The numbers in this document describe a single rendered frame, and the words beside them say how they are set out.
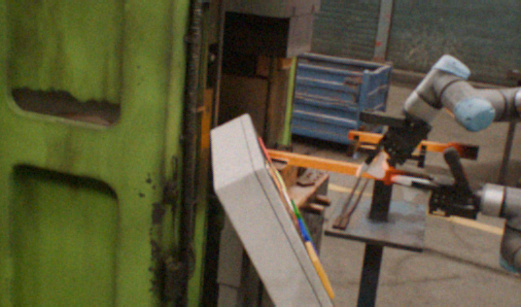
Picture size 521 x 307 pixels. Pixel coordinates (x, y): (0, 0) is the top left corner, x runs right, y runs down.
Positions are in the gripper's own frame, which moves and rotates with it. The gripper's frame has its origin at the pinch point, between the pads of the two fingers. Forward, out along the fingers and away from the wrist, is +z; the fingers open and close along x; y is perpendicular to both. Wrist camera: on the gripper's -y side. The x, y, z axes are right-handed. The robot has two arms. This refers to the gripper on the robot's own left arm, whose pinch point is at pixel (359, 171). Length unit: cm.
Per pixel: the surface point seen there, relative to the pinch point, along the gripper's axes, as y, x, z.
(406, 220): 22, 52, 21
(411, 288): 55, 151, 84
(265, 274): -1, -73, -3
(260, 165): -11, -73, -17
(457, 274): 72, 180, 74
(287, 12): -34.2, -15.7, -24.3
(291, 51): -29.6, -9.6, -16.1
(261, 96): -35.8, 22.6, 8.3
